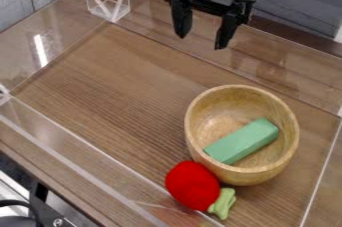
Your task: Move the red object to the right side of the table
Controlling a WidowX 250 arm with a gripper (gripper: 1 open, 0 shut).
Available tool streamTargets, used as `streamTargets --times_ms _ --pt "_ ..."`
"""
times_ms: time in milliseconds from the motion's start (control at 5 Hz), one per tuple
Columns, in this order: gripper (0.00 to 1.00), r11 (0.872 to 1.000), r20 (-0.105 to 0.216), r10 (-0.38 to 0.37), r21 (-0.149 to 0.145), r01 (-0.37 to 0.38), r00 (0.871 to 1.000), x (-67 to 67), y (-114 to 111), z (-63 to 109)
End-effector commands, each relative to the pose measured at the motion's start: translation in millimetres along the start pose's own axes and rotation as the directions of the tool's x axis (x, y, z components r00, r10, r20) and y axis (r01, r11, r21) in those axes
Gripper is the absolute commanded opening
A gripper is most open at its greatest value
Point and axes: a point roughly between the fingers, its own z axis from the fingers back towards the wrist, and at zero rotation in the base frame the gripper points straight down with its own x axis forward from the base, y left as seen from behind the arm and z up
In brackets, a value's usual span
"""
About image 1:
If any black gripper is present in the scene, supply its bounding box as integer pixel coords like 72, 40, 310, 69
165, 0, 255, 50

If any wooden bowl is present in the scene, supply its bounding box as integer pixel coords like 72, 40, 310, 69
184, 85, 299, 186

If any red plush strawberry toy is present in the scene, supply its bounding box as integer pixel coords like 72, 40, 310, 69
164, 161, 236, 220

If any green rectangular block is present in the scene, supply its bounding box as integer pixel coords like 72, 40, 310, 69
203, 118, 279, 165

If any clear acrylic corner bracket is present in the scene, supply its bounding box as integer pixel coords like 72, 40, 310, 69
85, 0, 131, 23

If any clear acrylic enclosure wall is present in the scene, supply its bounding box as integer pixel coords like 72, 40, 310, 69
0, 0, 342, 227

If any black table clamp bracket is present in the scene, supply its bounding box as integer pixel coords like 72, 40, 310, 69
29, 182, 76, 227

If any black cable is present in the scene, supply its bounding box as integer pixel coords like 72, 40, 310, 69
0, 198, 37, 220

